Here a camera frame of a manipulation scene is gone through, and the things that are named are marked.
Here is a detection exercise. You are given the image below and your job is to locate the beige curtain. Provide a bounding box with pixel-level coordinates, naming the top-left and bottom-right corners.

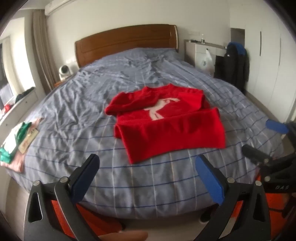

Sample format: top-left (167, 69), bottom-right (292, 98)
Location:
top-left (31, 10), bottom-right (57, 93)

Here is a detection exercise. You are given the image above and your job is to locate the black jacket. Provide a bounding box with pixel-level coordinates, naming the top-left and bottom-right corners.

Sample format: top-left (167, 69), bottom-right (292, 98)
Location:
top-left (214, 44), bottom-right (250, 93)

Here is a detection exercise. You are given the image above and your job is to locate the red knit sweater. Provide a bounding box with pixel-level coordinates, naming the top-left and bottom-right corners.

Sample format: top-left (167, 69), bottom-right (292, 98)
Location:
top-left (105, 84), bottom-right (226, 164)

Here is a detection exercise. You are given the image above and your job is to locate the beige printed card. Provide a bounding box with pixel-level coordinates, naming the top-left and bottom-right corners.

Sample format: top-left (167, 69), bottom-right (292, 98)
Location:
top-left (18, 129), bottom-right (38, 154)

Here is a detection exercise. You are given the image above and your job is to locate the dark green clothing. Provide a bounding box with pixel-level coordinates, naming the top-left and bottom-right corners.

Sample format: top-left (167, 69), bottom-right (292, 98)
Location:
top-left (15, 88), bottom-right (36, 102)

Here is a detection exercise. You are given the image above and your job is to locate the pile of green pink clothes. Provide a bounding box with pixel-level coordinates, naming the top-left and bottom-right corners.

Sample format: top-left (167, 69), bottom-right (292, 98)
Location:
top-left (0, 118), bottom-right (44, 173)

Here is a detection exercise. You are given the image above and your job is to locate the white air conditioner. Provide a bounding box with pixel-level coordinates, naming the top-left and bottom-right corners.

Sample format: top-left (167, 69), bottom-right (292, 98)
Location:
top-left (45, 0), bottom-right (93, 16)

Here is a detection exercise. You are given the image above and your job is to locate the bed with blue striped sheet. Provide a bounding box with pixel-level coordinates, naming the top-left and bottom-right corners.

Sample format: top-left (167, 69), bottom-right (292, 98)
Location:
top-left (5, 47), bottom-right (287, 219)

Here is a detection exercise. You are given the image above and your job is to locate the white cabinet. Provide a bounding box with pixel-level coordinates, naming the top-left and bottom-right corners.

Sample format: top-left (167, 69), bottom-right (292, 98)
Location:
top-left (184, 39), bottom-right (228, 77)

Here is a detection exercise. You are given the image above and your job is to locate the white wardrobe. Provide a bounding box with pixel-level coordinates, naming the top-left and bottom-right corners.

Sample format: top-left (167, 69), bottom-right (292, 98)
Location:
top-left (243, 0), bottom-right (296, 121)

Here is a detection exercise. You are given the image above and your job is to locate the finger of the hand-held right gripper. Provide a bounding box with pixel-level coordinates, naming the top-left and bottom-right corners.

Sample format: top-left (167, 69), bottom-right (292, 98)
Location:
top-left (242, 145), bottom-right (296, 183)
top-left (265, 119), bottom-right (296, 137)

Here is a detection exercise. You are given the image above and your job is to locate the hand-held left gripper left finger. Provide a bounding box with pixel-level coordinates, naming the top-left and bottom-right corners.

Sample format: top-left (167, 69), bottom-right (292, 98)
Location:
top-left (23, 153), bottom-right (102, 241)

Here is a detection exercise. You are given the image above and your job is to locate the blue garment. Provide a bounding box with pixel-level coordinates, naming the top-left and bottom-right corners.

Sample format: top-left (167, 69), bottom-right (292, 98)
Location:
top-left (228, 42), bottom-right (247, 56)

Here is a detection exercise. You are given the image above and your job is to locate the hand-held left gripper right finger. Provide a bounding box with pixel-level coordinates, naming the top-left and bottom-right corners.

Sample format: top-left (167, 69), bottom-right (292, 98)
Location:
top-left (195, 154), bottom-right (272, 241)

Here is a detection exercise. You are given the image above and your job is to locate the white round device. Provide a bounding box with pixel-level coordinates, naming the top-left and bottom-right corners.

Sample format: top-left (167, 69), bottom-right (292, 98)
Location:
top-left (58, 65), bottom-right (73, 81)

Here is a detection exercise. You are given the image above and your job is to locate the wooden headboard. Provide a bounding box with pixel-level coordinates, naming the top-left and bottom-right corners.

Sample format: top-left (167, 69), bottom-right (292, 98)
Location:
top-left (74, 24), bottom-right (179, 69)

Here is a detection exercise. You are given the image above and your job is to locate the green white folded garment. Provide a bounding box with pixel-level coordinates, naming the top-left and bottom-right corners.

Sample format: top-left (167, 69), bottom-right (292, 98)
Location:
top-left (0, 122), bottom-right (31, 163)

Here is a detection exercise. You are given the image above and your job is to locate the white plastic bag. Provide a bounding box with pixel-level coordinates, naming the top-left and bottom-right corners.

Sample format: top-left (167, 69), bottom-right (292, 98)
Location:
top-left (199, 49), bottom-right (213, 70)

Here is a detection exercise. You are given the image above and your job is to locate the white window ledge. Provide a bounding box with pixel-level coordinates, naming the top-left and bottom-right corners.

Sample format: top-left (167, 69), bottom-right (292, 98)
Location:
top-left (0, 87), bottom-right (47, 139)

